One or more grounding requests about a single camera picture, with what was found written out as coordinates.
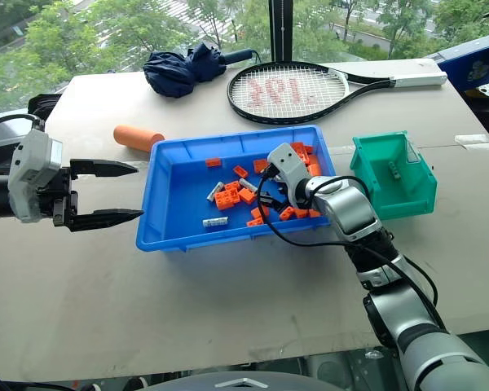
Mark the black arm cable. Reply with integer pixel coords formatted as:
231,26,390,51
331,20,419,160
255,164,447,332
0,113,46,134

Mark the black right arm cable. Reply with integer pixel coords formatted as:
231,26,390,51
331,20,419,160
255,164,447,332

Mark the beige tape strip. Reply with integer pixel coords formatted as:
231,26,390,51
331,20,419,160
454,133,489,150

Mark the large orange brick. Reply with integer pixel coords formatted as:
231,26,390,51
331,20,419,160
214,188,242,211

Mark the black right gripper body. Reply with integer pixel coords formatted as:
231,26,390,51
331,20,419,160
273,178,296,208

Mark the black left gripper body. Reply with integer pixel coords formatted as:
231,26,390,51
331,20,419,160
36,165,81,228

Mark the blue printed box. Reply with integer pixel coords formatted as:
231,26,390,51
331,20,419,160
425,34,489,98

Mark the black and white tennis racket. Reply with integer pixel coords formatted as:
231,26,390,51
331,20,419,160
227,60,449,125

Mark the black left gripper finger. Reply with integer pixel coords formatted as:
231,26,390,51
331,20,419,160
66,208,145,234
69,158,140,181

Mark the green plastic bin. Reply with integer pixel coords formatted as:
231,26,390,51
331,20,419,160
349,130,438,222

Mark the navy folded umbrella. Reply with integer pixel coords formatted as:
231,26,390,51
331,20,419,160
142,42,258,99

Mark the orange foam cylinder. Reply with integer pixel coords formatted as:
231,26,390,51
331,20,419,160
113,125,165,155

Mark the blue plastic bin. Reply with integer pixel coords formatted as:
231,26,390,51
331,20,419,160
135,125,338,254

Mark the black window frame post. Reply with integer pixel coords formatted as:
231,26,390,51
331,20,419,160
268,0,295,63

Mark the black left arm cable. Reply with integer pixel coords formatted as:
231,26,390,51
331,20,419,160
0,113,46,134

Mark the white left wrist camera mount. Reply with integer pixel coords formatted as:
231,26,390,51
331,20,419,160
7,129,64,224

